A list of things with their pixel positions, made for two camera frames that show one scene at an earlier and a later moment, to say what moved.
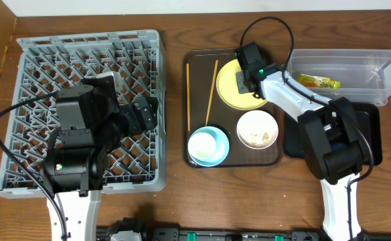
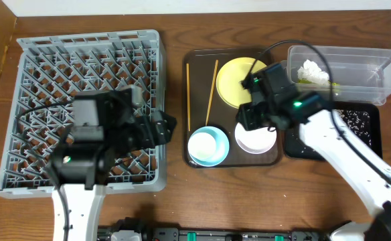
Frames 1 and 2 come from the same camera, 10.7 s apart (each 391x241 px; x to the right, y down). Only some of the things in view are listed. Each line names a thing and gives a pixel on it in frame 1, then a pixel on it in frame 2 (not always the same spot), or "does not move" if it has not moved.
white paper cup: (201, 146) does not move
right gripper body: (244, 82) → (249, 118)
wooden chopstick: (211, 93) does not move
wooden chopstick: (187, 79) does not move
